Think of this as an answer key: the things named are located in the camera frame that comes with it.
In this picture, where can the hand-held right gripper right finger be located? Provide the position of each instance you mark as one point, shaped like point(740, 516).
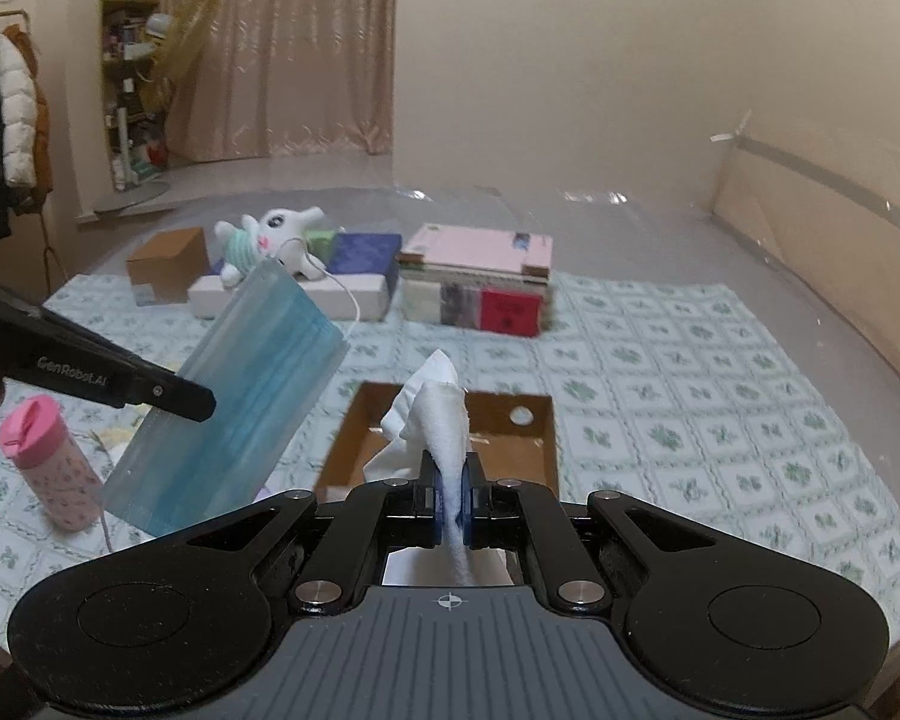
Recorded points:
point(466, 501)

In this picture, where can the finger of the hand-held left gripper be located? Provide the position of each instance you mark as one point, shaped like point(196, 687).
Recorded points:
point(172, 394)

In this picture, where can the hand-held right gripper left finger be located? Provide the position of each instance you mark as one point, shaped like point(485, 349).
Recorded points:
point(439, 499)

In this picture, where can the blue face mask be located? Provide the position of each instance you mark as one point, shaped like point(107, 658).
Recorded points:
point(232, 405)

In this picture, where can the brown cardboard tray box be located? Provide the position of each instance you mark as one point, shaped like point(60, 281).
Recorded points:
point(514, 457)

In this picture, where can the purple tissue pack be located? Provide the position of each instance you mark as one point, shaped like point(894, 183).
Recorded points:
point(401, 420)

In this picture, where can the pink lidded cup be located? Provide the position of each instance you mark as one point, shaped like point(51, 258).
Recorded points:
point(60, 480)

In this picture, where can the small brown cardboard box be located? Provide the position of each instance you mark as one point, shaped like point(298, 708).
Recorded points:
point(169, 259)

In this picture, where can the flat white box blue top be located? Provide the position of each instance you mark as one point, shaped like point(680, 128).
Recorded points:
point(307, 294)

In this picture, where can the white plush toy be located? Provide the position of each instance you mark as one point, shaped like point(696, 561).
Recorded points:
point(277, 232)

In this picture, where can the book set with red label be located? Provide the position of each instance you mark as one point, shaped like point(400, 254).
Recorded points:
point(457, 304)

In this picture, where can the green floral printed cloth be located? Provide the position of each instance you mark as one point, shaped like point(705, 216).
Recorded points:
point(682, 405)

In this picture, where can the white puffer jacket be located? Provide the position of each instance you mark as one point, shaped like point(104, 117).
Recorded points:
point(16, 112)

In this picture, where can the grey mattress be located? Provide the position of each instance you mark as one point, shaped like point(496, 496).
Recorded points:
point(607, 240)

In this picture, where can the bookshelf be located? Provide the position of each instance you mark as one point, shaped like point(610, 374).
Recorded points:
point(127, 30)

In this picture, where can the standing fan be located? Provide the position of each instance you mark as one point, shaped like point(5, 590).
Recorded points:
point(187, 45)

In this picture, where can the beige curtain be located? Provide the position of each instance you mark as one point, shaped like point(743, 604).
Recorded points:
point(285, 45)

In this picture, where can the plastic wrapped headboard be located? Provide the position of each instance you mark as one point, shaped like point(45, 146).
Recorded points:
point(832, 240)

